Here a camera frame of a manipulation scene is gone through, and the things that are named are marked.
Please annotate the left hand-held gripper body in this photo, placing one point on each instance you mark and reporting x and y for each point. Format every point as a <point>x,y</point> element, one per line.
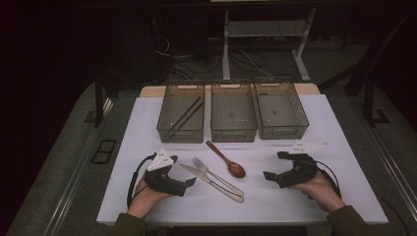
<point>164,185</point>

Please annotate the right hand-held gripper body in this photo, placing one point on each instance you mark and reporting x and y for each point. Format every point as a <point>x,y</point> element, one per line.
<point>301,173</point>

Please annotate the metal knife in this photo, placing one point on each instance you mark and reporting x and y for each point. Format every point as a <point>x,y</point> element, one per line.
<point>196,172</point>

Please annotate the metal fork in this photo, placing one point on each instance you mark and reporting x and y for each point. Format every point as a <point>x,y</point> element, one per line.
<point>200,163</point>

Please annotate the brown wooden spoon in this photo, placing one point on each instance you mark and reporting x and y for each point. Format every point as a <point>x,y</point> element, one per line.
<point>236,169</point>

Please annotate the clear brown plastic bin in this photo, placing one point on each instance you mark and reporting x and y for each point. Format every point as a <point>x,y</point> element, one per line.
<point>175,108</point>
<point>233,111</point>
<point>280,109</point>

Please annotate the person's left hand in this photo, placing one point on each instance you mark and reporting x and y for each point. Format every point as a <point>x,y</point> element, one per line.
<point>142,201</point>

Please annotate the person's right hand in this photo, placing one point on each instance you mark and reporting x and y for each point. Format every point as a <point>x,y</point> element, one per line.
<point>323,195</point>

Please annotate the white table mat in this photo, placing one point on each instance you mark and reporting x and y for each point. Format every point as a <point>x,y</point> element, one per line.
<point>262,209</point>

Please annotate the black metal stand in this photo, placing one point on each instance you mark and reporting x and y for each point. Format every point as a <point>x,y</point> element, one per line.
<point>369,101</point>

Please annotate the metal floor rail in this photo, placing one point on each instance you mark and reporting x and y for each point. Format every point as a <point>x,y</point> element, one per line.
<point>393,170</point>
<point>69,193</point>

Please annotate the white metal desk frame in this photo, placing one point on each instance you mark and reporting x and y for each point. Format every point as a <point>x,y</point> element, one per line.
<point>265,29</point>

